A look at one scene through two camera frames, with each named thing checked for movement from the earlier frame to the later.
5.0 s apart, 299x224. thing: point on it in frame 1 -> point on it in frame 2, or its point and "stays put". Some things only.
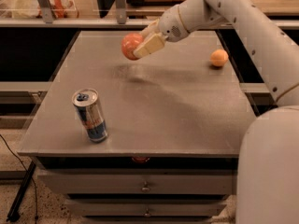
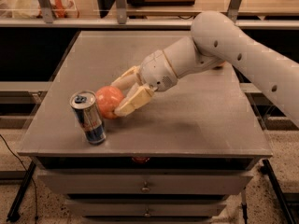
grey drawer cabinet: x=176 y=120 stays put
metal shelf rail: x=283 y=22 stays put
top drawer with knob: x=141 y=181 stays put
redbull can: x=88 y=106 stays put
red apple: x=130 y=43 -> x=108 y=98
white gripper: x=170 y=25 -> x=154 y=69
